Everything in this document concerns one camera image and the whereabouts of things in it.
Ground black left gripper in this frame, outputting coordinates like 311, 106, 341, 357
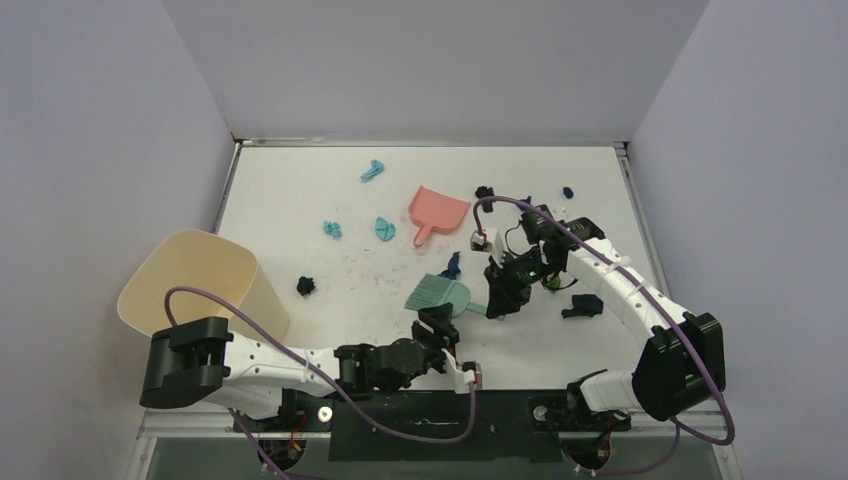
411, 303, 459, 375

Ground dark blue paper scrap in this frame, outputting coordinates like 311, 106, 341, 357
438, 251, 461, 280

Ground black paper scrap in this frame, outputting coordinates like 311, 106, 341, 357
475, 186, 495, 213
296, 276, 316, 297
561, 294, 604, 319

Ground green hand brush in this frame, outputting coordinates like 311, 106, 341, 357
404, 274, 488, 318

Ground pink plastic dustpan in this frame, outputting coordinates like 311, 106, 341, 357
408, 186, 470, 248

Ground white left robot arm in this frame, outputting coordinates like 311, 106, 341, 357
140, 317, 475, 431

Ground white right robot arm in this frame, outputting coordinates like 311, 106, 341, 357
470, 203, 726, 429

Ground black paper scrap top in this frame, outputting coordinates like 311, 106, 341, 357
475, 186, 495, 213

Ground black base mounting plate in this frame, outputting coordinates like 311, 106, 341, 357
233, 390, 631, 463

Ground teal paper scrap middle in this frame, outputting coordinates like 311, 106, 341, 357
374, 217, 396, 242

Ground teal paper scrap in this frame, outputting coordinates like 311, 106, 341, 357
374, 217, 396, 242
360, 159, 385, 183
322, 220, 343, 239

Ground teal paper scrap left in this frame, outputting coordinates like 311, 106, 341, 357
322, 220, 343, 239

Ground teal paper scrap top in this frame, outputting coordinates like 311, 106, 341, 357
360, 159, 385, 183

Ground beige waste bin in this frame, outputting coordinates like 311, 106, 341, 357
117, 229, 290, 341

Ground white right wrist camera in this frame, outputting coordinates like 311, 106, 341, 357
470, 228, 508, 263

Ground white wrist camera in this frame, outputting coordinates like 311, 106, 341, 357
470, 228, 508, 263
442, 349, 481, 394

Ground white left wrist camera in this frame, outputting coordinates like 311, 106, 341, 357
442, 349, 481, 394

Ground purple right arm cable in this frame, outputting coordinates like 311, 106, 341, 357
471, 195, 737, 446

